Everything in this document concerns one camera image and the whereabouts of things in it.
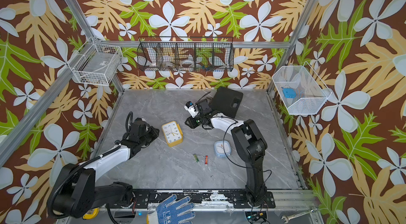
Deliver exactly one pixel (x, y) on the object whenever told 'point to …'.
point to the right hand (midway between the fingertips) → (187, 120)
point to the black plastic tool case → (226, 100)
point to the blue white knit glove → (165, 214)
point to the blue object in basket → (289, 93)
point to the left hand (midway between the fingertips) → (160, 128)
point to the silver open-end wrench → (287, 218)
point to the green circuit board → (256, 215)
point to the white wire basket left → (95, 64)
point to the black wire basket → (185, 54)
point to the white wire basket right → (301, 90)
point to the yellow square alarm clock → (173, 132)
